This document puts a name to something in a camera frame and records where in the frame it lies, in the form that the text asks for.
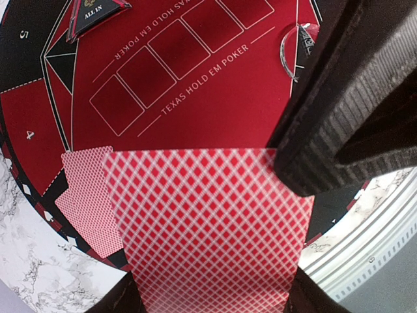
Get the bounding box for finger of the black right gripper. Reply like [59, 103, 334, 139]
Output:
[268, 1, 416, 196]

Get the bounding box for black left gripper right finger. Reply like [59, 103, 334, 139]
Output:
[288, 271, 349, 313]

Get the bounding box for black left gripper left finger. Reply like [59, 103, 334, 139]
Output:
[86, 274, 141, 313]

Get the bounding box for single red playing card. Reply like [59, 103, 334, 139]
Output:
[54, 186, 124, 259]

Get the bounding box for red playing card deck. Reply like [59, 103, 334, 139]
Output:
[103, 148, 314, 312]

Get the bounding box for triangular all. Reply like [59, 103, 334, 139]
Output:
[66, 0, 132, 43]

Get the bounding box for clear round dealer button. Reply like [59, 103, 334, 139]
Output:
[280, 23, 320, 83]

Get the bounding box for round red black poker mat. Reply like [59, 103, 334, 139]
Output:
[0, 0, 417, 271]

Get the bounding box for aluminium front rail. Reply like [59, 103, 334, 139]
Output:
[299, 168, 416, 302]

